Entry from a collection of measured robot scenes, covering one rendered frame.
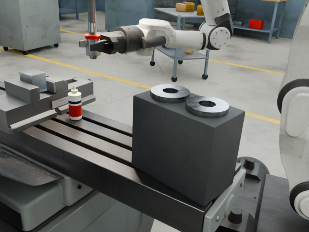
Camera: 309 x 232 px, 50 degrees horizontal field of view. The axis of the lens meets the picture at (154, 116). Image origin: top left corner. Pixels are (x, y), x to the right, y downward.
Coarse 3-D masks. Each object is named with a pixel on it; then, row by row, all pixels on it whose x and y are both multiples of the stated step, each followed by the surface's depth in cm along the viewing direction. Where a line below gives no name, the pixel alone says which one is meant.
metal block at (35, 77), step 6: (24, 72) 102; (30, 72) 102; (36, 72) 102; (42, 72) 102; (24, 78) 101; (30, 78) 100; (36, 78) 101; (42, 78) 102; (36, 84) 101; (42, 84) 103; (42, 90) 104
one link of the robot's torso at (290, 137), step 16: (288, 96) 97; (304, 96) 95; (288, 112) 98; (304, 112) 96; (288, 128) 100; (304, 128) 98; (288, 144) 104; (304, 144) 102; (288, 160) 109; (304, 160) 107; (288, 176) 111; (304, 176) 109
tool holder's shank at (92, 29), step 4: (88, 0) 97; (92, 0) 97; (88, 4) 98; (92, 4) 98; (88, 8) 98; (92, 8) 98; (88, 12) 99; (92, 12) 98; (88, 16) 99; (92, 16) 99; (88, 20) 100; (92, 20) 99; (88, 24) 100; (92, 24) 100; (96, 24) 101; (88, 28) 101; (92, 28) 100; (96, 28) 101; (92, 32) 101; (96, 32) 102
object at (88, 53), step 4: (88, 40) 101; (92, 40) 101; (96, 40) 101; (100, 40) 103; (88, 44) 102; (88, 48) 102; (88, 52) 103; (92, 52) 102; (96, 52) 103; (100, 52) 104; (92, 56) 103; (96, 56) 103
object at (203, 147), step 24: (144, 96) 74; (168, 96) 71; (192, 96) 76; (144, 120) 74; (168, 120) 69; (192, 120) 65; (216, 120) 64; (240, 120) 69; (144, 144) 76; (168, 144) 71; (192, 144) 66; (216, 144) 64; (144, 168) 79; (168, 168) 73; (192, 168) 68; (216, 168) 68; (192, 192) 70; (216, 192) 71
